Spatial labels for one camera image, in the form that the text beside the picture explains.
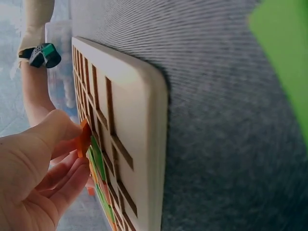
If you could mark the person's right hand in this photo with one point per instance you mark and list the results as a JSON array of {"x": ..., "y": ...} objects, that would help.
[{"x": 36, "y": 96}]

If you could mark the person's left hand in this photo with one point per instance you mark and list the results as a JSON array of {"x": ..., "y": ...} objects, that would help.
[{"x": 21, "y": 168}]

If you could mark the orange puzzle tile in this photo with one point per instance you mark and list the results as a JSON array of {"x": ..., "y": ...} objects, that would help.
[{"x": 83, "y": 140}]

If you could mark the person's right forearm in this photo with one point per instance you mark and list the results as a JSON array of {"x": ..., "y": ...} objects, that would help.
[{"x": 36, "y": 21}]

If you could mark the clear plastic box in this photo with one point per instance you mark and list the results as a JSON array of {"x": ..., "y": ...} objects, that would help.
[{"x": 60, "y": 79}]

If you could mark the black wrist band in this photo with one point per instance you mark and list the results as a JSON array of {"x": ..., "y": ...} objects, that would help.
[{"x": 45, "y": 56}]

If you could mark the cluster of coloured tiles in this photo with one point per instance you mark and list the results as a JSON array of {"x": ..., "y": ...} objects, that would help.
[{"x": 97, "y": 154}]

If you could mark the wooden puzzle board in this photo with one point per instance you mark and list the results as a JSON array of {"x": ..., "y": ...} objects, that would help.
[{"x": 137, "y": 125}]

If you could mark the bright green flat object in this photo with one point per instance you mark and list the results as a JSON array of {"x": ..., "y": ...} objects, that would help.
[{"x": 286, "y": 60}]

